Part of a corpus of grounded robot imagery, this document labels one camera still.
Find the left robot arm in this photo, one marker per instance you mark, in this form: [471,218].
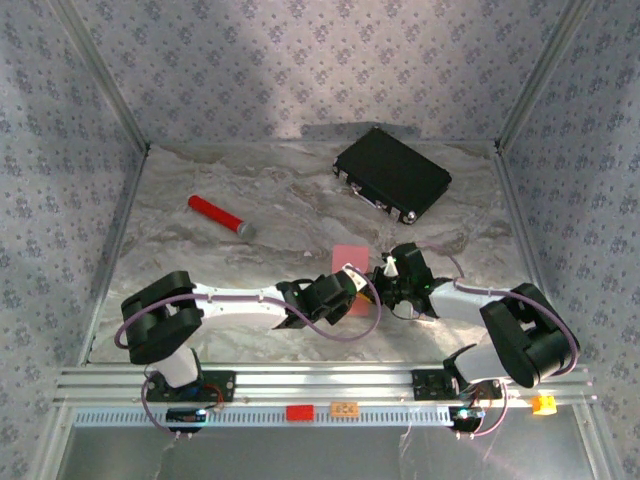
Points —
[160,325]

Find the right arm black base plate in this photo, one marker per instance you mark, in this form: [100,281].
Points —
[425,385]

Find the red cylinder marker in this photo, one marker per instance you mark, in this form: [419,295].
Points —
[215,212]

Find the aluminium mounting rail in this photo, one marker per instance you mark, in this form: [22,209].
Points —
[325,382]

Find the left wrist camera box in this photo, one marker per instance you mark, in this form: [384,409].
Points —
[356,281]

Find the aluminium frame post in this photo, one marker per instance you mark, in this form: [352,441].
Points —
[104,75]
[540,75]

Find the orange yellow block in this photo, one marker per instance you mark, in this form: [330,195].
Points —
[544,405]

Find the orange label tag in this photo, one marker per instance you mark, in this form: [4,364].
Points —
[345,409]

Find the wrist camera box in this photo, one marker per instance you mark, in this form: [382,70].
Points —
[390,267]
[356,281]

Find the pink paper sheet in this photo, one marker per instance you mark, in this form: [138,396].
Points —
[350,256]

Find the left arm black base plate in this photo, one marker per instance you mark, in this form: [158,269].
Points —
[225,385]

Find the black hard case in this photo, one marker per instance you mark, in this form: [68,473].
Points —
[395,172]

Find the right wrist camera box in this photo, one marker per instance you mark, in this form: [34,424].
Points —
[390,267]

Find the aluminium side rail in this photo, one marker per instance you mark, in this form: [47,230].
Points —
[116,250]
[524,225]

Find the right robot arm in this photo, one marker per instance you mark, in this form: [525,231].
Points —
[520,340]

